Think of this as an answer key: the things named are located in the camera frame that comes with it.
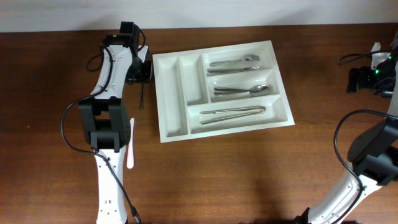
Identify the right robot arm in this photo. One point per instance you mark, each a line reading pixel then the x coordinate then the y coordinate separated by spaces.
pixel 372 157

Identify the white plastic knife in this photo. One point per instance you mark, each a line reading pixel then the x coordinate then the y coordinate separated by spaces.
pixel 130 148

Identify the small bent spoon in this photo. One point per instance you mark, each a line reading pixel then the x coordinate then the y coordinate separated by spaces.
pixel 142 98

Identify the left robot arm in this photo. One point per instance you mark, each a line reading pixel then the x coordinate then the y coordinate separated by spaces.
pixel 106 125

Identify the metal tongs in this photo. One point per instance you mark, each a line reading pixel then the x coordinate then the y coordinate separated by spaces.
pixel 237 113

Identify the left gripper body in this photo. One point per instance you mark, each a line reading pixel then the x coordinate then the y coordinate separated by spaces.
pixel 142 72

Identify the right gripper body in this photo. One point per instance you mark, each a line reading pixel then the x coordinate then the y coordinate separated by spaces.
pixel 381 79

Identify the white cutlery tray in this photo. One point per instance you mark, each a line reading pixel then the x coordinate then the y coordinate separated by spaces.
pixel 184 88

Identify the metal fork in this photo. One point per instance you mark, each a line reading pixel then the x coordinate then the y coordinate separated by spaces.
pixel 245 58
pixel 233 70

